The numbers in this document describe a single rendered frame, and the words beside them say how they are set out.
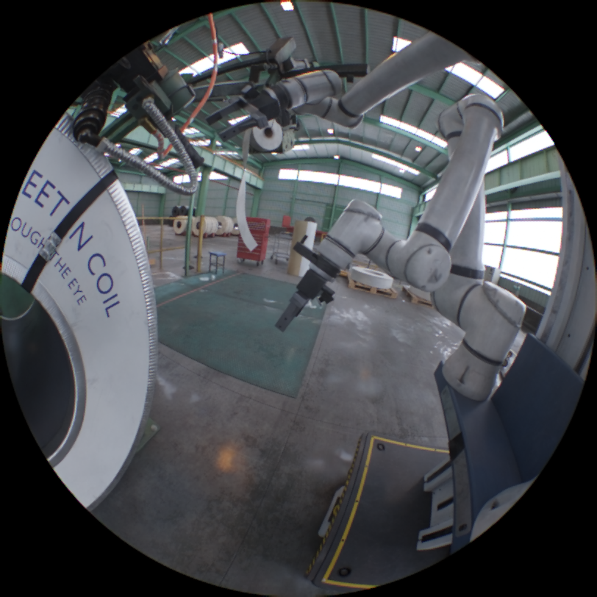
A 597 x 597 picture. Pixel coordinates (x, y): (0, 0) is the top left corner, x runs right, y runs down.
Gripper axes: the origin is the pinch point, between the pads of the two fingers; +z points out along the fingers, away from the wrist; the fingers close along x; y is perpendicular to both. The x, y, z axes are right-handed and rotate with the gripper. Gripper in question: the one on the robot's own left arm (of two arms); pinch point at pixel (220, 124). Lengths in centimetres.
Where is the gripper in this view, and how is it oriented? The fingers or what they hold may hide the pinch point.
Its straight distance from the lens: 55.3
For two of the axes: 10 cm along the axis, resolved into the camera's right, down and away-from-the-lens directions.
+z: -8.4, 5.3, 0.5
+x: 5.2, 8.3, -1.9
